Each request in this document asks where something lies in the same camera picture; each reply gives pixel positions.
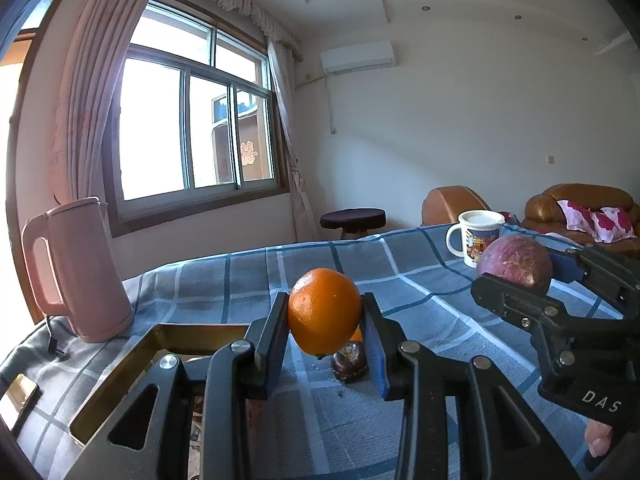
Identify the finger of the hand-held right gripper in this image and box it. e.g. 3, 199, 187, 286
471, 272, 576, 366
550, 245, 640, 321

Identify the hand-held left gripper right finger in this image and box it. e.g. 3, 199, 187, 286
361, 291, 583, 480

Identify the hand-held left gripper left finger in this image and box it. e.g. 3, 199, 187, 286
65, 291, 291, 480

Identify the purple passion fruit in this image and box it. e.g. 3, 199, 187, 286
476, 234, 553, 292

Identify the person's right hand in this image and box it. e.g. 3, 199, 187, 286
586, 420, 618, 458

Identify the dark water chestnut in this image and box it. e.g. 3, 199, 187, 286
331, 341, 370, 385

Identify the white cartoon print mug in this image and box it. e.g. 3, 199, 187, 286
446, 210, 507, 268

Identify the blue plaid tablecloth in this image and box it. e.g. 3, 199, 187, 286
0, 222, 640, 480

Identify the brown leather sofa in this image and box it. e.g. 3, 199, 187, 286
521, 183, 640, 246

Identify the brown leather armchair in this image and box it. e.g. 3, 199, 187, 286
421, 186, 493, 227

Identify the dark round stool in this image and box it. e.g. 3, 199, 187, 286
320, 207, 387, 241

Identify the pink electric kettle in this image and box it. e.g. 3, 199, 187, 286
21, 196, 135, 344

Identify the pink window curtain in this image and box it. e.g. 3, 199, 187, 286
265, 35, 321, 243
52, 0, 166, 206

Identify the air conditioner pipe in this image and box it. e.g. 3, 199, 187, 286
295, 72, 337, 136

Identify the sliding glass window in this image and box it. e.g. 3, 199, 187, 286
107, 0, 291, 233

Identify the smartphone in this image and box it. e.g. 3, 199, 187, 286
0, 373, 41, 438

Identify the black kettle power cable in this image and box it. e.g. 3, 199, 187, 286
46, 315, 71, 361

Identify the white wall air conditioner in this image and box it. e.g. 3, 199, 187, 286
320, 40, 397, 73

